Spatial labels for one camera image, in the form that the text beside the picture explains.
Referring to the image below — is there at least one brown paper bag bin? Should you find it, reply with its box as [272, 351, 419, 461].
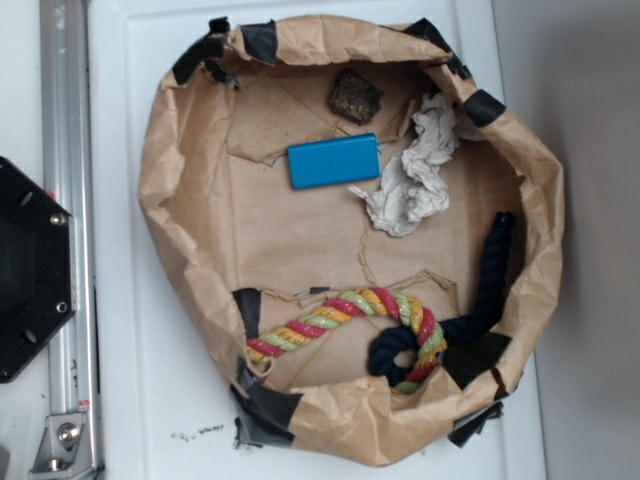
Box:
[138, 15, 565, 466]

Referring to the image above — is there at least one dark navy rope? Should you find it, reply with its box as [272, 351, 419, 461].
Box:
[368, 210, 516, 387]

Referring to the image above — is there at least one blue rectangular block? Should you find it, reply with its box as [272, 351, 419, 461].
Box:
[287, 133, 380, 190]

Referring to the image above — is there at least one red yellow green rope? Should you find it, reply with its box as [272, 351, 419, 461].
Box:
[245, 286, 449, 396]

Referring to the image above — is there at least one crumpled white paper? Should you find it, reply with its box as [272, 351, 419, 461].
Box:
[348, 93, 484, 238]

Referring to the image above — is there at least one aluminium rail frame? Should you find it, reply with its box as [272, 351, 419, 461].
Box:
[39, 1, 105, 479]

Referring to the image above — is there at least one dark brown rough block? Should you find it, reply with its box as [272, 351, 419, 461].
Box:
[329, 68, 384, 125]

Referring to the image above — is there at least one metal corner bracket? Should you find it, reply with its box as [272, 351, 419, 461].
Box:
[28, 412, 92, 479]

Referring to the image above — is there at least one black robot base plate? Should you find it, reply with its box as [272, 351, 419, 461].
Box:
[0, 157, 74, 384]

